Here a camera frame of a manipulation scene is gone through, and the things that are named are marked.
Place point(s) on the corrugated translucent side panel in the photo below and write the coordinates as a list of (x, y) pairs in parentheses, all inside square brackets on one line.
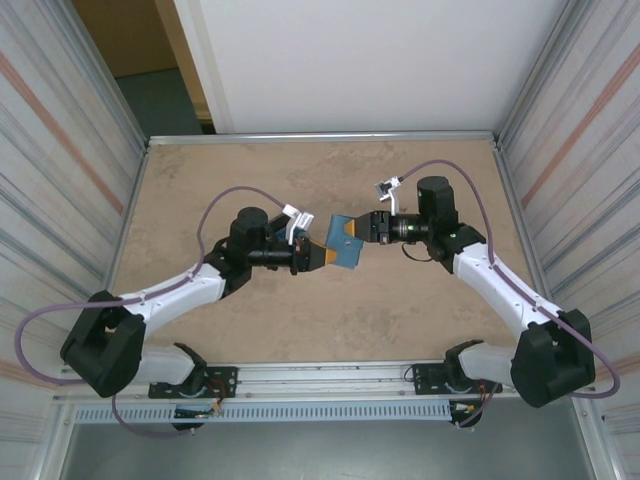
[(50, 200), (590, 200)]

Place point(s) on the aluminium table side rail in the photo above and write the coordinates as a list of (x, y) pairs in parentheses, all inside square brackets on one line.
[(512, 200), (131, 215)]

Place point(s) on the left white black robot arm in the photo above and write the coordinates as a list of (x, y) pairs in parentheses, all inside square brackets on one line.
[(165, 292)]

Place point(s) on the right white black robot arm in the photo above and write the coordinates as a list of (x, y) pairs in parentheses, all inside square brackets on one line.
[(500, 280)]

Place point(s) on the blue folding card holder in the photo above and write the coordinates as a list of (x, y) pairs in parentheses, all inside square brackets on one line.
[(345, 250)]

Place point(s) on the aluminium frame cross bar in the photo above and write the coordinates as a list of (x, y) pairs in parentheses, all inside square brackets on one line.
[(325, 137)]

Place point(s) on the white door frame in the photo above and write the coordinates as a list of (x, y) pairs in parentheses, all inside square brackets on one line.
[(205, 75)]

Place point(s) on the aluminium upright frame post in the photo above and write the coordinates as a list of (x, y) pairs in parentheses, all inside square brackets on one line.
[(539, 85), (111, 85)]

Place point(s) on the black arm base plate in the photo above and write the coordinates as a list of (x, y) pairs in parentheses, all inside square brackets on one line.
[(225, 382), (425, 380)]

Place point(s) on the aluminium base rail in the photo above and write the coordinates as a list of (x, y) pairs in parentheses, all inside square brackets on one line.
[(325, 380)]

